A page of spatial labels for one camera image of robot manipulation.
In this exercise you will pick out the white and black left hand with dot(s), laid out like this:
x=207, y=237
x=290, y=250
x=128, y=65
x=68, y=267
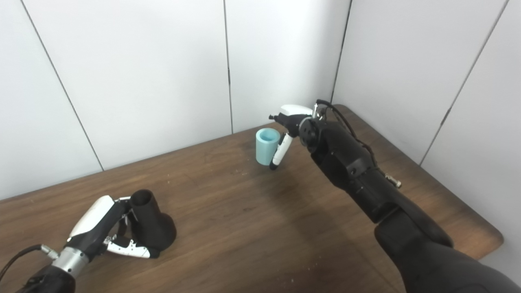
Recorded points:
x=95, y=224

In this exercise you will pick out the white and black right hand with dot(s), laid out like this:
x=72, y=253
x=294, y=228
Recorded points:
x=293, y=116

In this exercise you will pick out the light blue cylindrical cup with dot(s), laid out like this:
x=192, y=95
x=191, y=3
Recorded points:
x=264, y=152

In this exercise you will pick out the black flared nozzle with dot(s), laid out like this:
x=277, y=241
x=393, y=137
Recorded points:
x=152, y=228

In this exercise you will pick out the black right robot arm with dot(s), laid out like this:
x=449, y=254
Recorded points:
x=366, y=179

